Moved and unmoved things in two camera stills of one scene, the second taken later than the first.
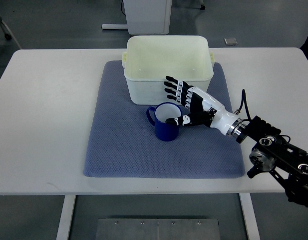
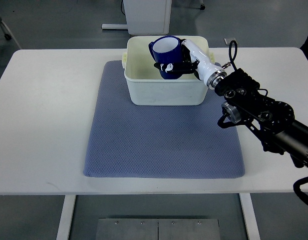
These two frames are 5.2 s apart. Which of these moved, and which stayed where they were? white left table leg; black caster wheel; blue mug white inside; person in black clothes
Moved: blue mug white inside
Stayed: white left table leg; black caster wheel; person in black clothes
